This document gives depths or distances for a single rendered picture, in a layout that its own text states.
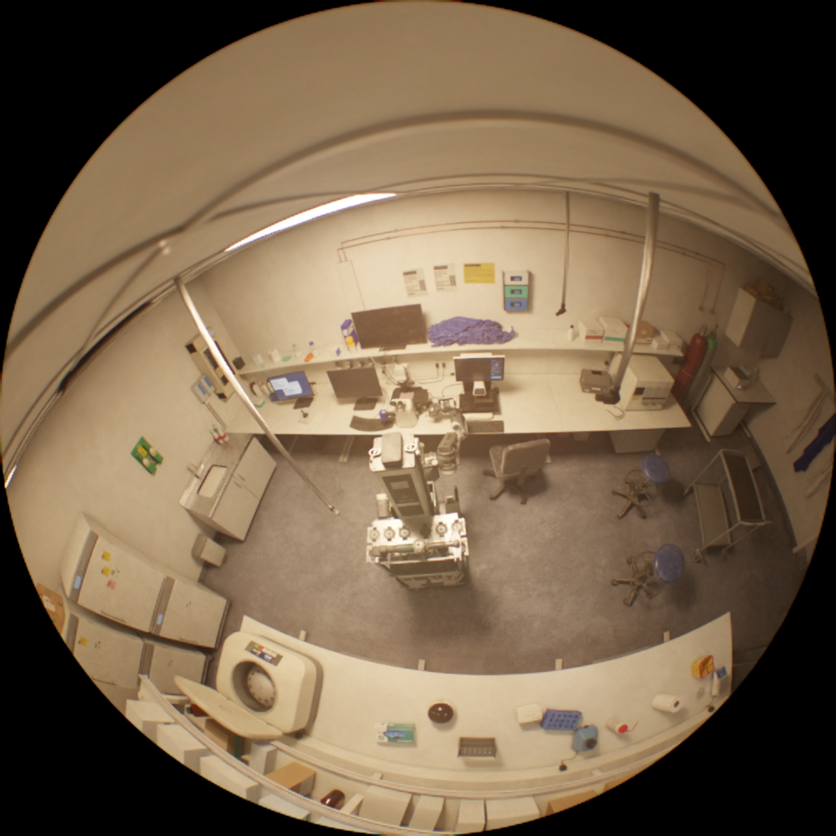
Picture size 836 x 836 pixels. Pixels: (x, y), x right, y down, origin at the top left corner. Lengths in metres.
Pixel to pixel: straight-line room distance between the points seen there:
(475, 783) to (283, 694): 1.14
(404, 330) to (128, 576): 3.49
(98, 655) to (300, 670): 2.07
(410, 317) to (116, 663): 4.37
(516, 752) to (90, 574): 3.07
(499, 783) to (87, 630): 2.97
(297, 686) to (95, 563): 1.84
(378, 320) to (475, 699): 3.08
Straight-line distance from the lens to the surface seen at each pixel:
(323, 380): 3.62
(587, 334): 2.91
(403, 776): 1.91
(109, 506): 3.42
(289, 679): 1.78
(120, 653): 3.24
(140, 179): 0.16
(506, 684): 1.80
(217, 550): 3.89
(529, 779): 1.95
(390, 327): 2.74
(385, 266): 2.79
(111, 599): 2.93
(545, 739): 1.98
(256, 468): 3.71
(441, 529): 1.57
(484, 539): 2.79
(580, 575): 2.89
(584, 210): 2.86
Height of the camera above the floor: 2.64
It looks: 45 degrees down
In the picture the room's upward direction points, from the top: 13 degrees counter-clockwise
